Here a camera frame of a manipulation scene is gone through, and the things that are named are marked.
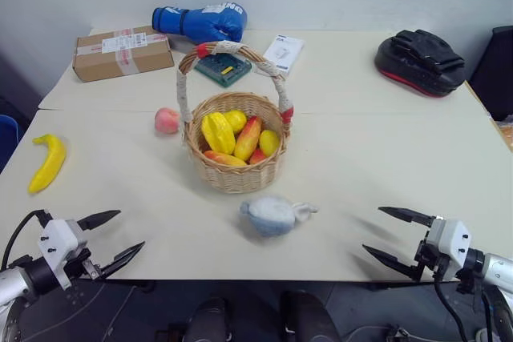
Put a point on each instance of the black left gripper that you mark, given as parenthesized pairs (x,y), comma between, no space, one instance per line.
(90,264)

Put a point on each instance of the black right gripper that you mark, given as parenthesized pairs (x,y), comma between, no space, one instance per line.
(431,268)

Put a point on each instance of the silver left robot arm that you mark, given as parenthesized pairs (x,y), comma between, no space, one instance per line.
(24,278)

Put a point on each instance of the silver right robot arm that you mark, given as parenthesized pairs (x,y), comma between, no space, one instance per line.
(497,274)

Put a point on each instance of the wicker basket with handle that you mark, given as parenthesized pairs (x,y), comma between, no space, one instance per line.
(240,178)

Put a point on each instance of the small red toy fruit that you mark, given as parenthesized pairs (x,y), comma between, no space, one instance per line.
(257,156)

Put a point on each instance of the yellow toy banana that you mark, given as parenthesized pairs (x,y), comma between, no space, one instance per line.
(48,166)

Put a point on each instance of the pink toy peach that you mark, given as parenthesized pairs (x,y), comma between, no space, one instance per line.
(166,121)

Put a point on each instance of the blue white plush toy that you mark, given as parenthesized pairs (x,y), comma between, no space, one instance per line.
(270,216)

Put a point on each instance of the orange yellow toy mango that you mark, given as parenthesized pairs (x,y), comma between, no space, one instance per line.
(224,159)

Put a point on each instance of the blue chair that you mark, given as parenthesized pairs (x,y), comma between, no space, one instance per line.
(8,139)

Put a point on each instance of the yellow toy starfruit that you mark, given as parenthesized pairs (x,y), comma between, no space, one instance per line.
(218,133)

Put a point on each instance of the yellow toy lemon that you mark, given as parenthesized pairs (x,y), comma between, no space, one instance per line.
(237,119)
(269,143)

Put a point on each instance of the red yellow toy mango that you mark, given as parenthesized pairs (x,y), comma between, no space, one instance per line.
(246,142)

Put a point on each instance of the black red punching pad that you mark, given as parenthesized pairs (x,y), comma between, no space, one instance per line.
(421,67)

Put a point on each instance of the taped brown cardboard box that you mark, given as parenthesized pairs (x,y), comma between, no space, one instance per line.
(120,55)

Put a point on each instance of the black cabinet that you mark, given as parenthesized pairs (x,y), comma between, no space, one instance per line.
(495,73)

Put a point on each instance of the green circuit board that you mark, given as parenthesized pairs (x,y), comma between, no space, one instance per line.
(222,69)

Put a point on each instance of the white flat product box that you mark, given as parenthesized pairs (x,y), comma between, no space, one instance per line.
(283,53)

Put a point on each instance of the blue boxing glove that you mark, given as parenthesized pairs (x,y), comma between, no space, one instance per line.
(208,21)

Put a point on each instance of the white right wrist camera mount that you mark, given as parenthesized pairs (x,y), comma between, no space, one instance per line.
(449,240)

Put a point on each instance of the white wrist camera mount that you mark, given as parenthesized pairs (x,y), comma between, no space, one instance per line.
(449,240)
(58,240)

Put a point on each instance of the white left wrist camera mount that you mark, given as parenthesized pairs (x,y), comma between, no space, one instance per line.
(58,240)

